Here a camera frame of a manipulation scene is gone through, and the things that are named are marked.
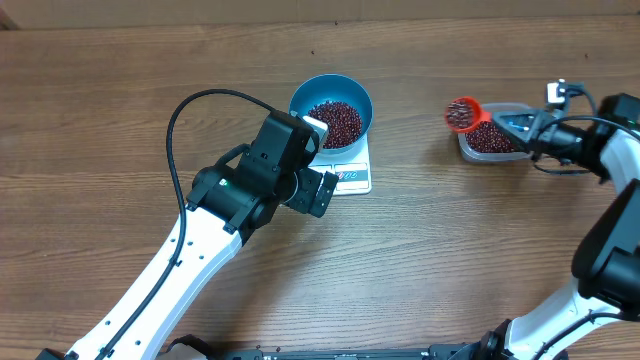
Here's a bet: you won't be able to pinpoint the clear plastic food container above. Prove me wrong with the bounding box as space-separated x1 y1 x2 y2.
457 102 530 163

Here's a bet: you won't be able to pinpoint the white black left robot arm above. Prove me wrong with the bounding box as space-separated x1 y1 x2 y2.
39 111 338 360

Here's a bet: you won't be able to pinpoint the red scoop with blue handle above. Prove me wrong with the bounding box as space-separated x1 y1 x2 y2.
444 96 491 134

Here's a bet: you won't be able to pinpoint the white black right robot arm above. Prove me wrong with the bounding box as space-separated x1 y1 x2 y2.
454 93 639 359

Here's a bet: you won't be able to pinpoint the white digital kitchen scale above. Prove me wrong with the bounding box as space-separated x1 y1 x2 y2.
310 135 372 196

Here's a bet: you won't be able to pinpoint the blue plastic bowl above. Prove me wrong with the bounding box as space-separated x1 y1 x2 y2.
289 74 374 155

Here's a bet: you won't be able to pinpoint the red adzuki beans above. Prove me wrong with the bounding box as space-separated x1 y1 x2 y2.
465 122 515 153

